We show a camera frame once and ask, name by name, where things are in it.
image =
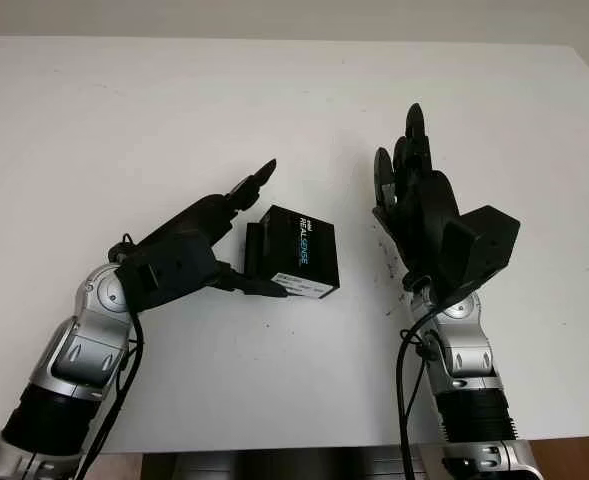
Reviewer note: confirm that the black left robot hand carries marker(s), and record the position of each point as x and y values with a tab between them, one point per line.
194	220

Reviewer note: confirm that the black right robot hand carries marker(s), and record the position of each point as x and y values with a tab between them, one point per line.
424	215

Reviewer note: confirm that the black RealSense box lid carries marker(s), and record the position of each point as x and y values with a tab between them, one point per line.
314	250

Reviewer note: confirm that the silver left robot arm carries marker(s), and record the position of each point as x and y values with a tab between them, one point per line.
84	350

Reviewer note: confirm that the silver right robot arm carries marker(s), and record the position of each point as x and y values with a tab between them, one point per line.
469	350

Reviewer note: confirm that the dark robot torso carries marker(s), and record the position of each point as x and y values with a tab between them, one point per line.
299	465

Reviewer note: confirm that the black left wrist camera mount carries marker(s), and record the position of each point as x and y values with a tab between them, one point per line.
164	280

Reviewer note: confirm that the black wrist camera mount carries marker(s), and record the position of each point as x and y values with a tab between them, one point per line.
484	245
164	280

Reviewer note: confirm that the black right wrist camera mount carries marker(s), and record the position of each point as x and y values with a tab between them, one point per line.
484	245

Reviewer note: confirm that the black camera box base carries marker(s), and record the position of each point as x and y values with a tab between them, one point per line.
254	250

